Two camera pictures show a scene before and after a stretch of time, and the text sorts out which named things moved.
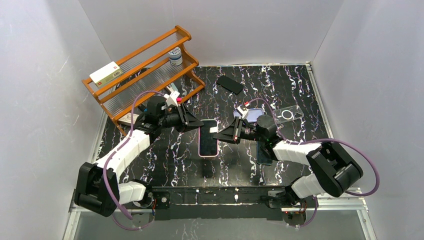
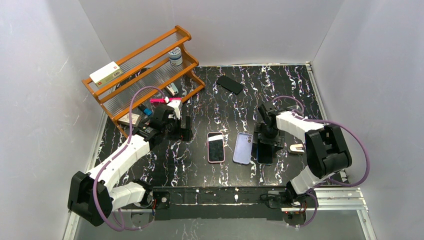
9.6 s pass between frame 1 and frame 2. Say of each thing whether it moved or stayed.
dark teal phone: stayed
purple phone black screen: moved
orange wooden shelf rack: stayed
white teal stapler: stayed
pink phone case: moved
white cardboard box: stayed
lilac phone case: moved
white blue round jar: stayed
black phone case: stayed
